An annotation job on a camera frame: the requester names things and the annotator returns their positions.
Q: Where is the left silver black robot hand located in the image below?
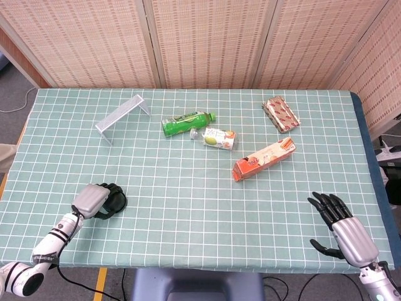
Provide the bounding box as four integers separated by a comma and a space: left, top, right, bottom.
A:
71, 184, 125, 220

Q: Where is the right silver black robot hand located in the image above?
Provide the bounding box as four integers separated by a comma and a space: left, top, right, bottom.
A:
307, 192, 379, 268

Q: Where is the black rubber object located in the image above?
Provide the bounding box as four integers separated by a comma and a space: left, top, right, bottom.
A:
105, 185, 128, 217

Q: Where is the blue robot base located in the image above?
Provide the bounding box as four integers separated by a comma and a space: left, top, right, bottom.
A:
130, 268, 266, 301

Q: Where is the black round object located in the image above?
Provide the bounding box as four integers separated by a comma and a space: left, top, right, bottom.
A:
385, 180, 401, 207

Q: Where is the silver metal mesh shelf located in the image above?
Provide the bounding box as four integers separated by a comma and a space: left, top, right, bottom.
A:
95, 95, 152, 147

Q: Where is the white power strip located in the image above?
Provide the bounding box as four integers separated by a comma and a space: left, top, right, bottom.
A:
374, 147, 401, 162

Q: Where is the blue table pad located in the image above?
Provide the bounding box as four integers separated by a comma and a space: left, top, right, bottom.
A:
350, 92, 401, 269

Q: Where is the green grid tablecloth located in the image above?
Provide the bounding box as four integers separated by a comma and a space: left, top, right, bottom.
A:
0, 87, 396, 273

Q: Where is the green plastic drink bottle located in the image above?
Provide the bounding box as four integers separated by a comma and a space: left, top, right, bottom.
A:
161, 110, 217, 139

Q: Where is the orange long snack carton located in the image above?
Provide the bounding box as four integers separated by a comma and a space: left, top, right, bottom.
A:
232, 137, 297, 182

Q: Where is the clear bottle with fruit label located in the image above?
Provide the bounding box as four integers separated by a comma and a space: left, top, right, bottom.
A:
189, 127, 239, 152

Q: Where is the red patterned snack packet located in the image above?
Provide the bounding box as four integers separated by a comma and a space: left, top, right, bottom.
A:
261, 96, 301, 135

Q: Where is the bamboo folding screen panel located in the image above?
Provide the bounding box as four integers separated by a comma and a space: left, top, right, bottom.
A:
328, 0, 401, 140
0, 0, 157, 89
143, 0, 278, 90
253, 0, 389, 91

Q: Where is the black floor cable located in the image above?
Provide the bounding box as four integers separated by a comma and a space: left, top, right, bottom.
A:
120, 268, 128, 301
297, 272, 357, 301
262, 275, 289, 301

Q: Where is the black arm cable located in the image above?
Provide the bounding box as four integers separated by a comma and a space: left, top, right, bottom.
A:
56, 205, 122, 301

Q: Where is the white floor cable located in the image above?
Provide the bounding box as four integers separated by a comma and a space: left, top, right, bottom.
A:
0, 87, 38, 114

